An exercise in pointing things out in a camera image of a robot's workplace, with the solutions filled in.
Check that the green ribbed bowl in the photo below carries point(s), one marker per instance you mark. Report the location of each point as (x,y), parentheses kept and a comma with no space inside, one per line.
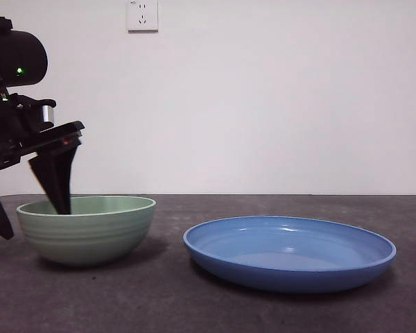
(90,239)

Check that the blue plate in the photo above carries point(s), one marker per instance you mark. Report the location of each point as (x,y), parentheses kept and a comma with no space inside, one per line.
(281,277)

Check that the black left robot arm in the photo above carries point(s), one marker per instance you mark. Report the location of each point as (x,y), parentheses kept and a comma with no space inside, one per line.
(24,52)

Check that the white wall power outlet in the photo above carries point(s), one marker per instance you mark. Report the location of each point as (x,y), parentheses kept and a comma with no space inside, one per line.
(143,17)

